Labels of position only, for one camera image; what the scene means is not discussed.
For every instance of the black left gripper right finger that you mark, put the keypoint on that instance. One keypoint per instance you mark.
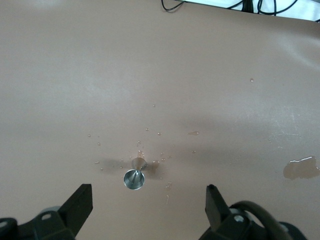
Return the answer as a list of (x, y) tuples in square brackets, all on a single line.
[(217, 215)]

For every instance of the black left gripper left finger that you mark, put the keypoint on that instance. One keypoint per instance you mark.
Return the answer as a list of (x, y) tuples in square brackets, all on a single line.
[(72, 215)]

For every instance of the steel double cone jigger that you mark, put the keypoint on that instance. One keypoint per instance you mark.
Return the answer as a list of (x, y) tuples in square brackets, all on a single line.
[(134, 180)]

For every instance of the brown liquid puddle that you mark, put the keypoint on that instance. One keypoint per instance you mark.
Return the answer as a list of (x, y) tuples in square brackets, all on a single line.
[(302, 170)]

